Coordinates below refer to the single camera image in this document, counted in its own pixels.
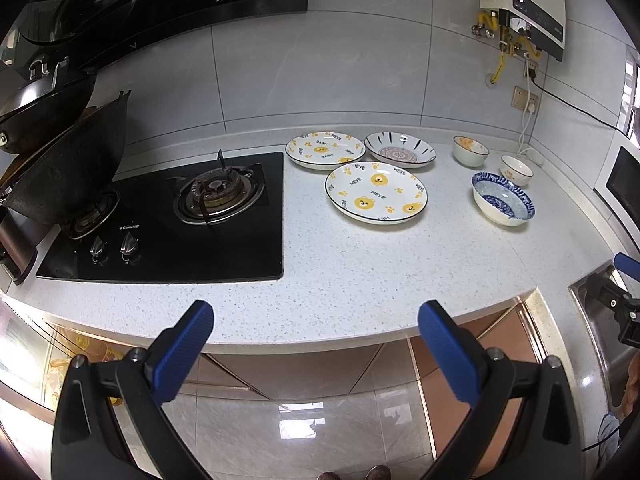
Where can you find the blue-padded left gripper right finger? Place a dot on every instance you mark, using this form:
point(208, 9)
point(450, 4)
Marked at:
point(544, 440)

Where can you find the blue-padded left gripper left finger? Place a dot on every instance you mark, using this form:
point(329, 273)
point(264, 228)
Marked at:
point(87, 442)

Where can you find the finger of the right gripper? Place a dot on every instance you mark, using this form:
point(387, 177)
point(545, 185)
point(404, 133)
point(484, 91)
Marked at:
point(627, 266)

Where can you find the blue floral porcelain bowl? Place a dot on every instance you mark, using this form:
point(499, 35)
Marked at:
point(501, 201)

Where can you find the white bowl brown rim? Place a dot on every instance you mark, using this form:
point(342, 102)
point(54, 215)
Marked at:
point(515, 170)

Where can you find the orange flower green bowl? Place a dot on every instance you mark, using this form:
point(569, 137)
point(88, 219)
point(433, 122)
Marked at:
point(469, 152)

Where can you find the large bear pattern plate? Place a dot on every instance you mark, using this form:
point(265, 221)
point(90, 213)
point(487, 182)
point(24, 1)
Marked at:
point(376, 193)

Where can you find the mandala pattern white plate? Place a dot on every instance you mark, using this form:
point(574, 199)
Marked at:
point(400, 149)

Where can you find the small bear pattern plate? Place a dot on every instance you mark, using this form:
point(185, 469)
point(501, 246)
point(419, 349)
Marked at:
point(324, 150)

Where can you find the stainless steel sink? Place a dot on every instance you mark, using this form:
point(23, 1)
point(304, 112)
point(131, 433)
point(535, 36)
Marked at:
point(613, 357)

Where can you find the white microwave oven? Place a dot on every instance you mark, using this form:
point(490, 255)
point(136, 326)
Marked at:
point(618, 184)

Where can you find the black wok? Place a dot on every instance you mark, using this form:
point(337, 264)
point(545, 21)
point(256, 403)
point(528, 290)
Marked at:
point(68, 182)

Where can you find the black glass gas stove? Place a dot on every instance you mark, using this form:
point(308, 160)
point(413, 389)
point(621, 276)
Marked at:
point(210, 222)

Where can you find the beige wall socket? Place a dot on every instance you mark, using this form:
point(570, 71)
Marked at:
point(524, 100)

